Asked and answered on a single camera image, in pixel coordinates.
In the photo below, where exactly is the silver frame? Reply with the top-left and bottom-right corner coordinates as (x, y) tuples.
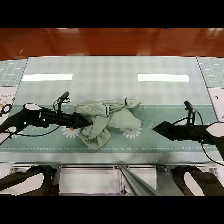
(0, 161), (224, 197)

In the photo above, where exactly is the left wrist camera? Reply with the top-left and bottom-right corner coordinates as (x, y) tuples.
(53, 90), (72, 115)

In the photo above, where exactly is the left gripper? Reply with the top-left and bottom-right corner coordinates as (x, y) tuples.
(58, 111), (92, 130)

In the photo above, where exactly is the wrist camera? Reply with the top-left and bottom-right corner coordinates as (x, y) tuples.
(182, 100), (198, 127)
(53, 90), (72, 115)

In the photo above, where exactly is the pale green shirt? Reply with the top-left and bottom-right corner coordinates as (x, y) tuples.
(72, 97), (144, 150)

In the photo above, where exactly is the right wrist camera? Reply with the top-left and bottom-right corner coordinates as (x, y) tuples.
(182, 100), (198, 127)

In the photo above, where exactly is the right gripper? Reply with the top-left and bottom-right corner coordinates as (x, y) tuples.
(152, 120), (195, 143)

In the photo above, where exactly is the black cable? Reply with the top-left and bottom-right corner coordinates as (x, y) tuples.
(194, 107), (224, 167)
(0, 124), (64, 146)

